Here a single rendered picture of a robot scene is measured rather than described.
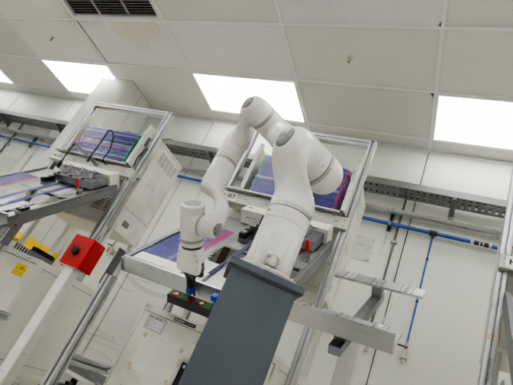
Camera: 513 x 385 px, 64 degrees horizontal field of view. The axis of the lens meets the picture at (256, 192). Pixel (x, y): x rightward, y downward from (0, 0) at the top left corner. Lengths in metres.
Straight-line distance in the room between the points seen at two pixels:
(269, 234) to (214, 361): 0.32
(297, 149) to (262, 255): 0.29
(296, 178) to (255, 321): 0.38
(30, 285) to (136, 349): 0.83
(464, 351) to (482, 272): 0.63
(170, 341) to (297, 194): 1.10
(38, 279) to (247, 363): 1.84
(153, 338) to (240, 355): 1.09
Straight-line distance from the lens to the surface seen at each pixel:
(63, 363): 1.84
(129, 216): 2.94
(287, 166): 1.09
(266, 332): 0.94
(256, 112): 1.45
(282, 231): 1.02
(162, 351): 1.96
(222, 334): 0.93
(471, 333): 3.49
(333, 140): 2.45
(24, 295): 2.59
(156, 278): 1.73
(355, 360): 1.51
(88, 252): 2.13
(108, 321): 4.24
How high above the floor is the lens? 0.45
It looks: 24 degrees up
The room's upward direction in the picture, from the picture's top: 25 degrees clockwise
